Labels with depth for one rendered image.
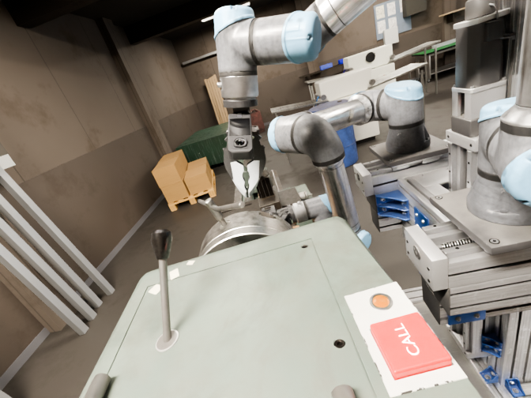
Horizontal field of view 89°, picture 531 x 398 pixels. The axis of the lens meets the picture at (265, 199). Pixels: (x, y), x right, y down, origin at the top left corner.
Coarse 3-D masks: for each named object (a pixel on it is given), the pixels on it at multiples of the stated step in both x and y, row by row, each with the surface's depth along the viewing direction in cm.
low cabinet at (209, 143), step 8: (208, 128) 725; (216, 128) 679; (224, 128) 635; (192, 136) 679; (200, 136) 639; (208, 136) 603; (216, 136) 571; (224, 136) 570; (184, 144) 603; (192, 144) 580; (200, 144) 579; (208, 144) 579; (216, 144) 578; (224, 144) 578; (184, 152) 589; (192, 152) 588; (200, 152) 588; (208, 152) 587; (216, 152) 587; (192, 160) 596; (208, 160) 595; (216, 160) 595
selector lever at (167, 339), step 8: (160, 264) 41; (160, 272) 41; (160, 280) 41; (160, 288) 41; (160, 296) 41; (168, 296) 41; (168, 304) 41; (168, 312) 41; (168, 320) 41; (168, 328) 41; (160, 336) 42; (168, 336) 41; (176, 336) 41; (160, 344) 40; (168, 344) 40
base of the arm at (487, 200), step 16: (480, 176) 56; (496, 176) 52; (480, 192) 56; (496, 192) 53; (480, 208) 57; (496, 208) 54; (512, 208) 52; (528, 208) 51; (512, 224) 53; (528, 224) 52
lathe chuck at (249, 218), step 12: (228, 216) 77; (240, 216) 75; (252, 216) 74; (264, 216) 75; (276, 216) 78; (216, 228) 75; (228, 228) 71; (276, 228) 71; (288, 228) 76; (204, 240) 78
